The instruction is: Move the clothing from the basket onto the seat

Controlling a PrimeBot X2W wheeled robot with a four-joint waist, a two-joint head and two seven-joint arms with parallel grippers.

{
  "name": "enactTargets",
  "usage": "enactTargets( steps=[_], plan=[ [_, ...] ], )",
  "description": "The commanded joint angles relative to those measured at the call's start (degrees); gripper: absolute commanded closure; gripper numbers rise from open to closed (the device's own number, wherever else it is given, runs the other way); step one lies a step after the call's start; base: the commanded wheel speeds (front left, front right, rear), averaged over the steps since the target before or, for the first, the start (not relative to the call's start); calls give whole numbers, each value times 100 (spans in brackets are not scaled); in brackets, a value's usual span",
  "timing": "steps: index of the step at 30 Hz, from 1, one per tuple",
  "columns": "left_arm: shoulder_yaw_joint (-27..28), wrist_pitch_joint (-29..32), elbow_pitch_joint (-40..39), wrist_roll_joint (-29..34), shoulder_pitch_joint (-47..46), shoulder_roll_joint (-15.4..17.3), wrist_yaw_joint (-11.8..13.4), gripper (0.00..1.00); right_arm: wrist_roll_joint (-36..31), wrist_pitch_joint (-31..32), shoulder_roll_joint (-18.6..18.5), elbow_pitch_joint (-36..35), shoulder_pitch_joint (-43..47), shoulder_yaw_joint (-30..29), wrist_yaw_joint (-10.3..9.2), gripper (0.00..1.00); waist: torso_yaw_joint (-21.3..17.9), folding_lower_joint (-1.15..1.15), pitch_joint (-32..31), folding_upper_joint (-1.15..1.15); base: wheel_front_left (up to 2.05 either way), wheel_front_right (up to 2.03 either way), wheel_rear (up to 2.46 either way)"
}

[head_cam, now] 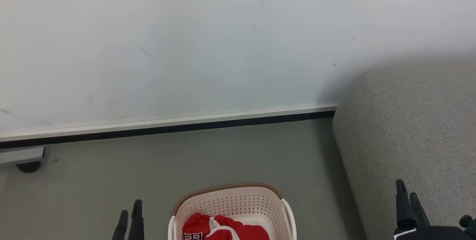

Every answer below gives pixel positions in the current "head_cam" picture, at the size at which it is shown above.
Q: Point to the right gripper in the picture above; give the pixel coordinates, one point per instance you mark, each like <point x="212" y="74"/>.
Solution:
<point x="435" y="234"/>

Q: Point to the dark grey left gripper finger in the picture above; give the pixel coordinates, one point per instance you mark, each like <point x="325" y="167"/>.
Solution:
<point x="137" y="221"/>
<point x="121" y="226"/>

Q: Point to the red and white garment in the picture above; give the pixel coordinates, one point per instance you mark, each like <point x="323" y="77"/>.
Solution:
<point x="223" y="230"/>

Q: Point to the grey fabric sofa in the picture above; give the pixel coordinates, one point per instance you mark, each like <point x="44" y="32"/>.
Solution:
<point x="420" y="128"/>

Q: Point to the white and black baseboard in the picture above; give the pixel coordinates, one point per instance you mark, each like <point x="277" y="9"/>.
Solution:
<point x="167" y="125"/>

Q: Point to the cream perforated laundry basket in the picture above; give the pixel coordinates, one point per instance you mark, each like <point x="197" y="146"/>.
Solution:
<point x="238" y="202"/>

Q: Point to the black caster wheel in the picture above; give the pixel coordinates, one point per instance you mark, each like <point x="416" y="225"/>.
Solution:
<point x="29" y="166"/>

